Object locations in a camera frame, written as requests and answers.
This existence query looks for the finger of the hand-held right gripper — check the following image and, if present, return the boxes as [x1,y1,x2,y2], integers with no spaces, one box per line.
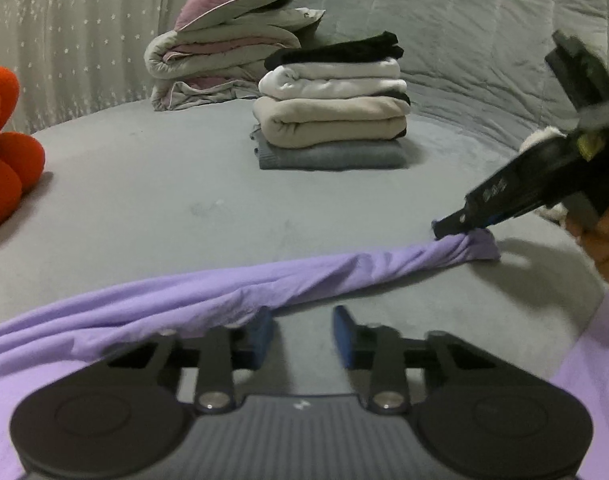
[431,199,515,241]

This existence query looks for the white plush toy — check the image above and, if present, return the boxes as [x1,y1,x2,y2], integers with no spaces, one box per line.
[518,126,572,228]

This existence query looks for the grey quilted headboard cover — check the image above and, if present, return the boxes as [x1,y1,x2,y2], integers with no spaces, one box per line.
[234,0,609,156]

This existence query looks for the folded duvet with pink pillow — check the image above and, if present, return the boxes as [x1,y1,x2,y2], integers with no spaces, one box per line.
[144,7,326,112]

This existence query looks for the black folded garment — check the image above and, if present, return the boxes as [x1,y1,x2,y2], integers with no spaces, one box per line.
[263,31,405,72]

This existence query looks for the grey star-print curtain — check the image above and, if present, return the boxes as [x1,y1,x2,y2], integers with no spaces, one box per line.
[0,0,220,136]

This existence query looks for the orange pumpkin plush cushion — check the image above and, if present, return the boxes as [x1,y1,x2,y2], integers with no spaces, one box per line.
[0,66,46,236]

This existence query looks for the beige folded garment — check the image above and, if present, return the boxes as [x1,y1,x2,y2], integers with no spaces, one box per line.
[252,92,412,150]

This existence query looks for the grey folded sweater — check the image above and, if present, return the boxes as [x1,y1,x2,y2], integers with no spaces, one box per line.
[249,125,410,171]

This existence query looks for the white folded garment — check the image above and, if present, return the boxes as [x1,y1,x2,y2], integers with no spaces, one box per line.
[258,57,409,101]

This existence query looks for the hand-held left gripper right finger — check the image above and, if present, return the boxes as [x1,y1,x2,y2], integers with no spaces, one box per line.
[332,304,503,414]

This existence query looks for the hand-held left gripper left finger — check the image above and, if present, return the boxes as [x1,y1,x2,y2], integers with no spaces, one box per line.
[106,305,275,414]

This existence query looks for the lilac pants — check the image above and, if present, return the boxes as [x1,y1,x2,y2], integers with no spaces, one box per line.
[0,229,609,480]

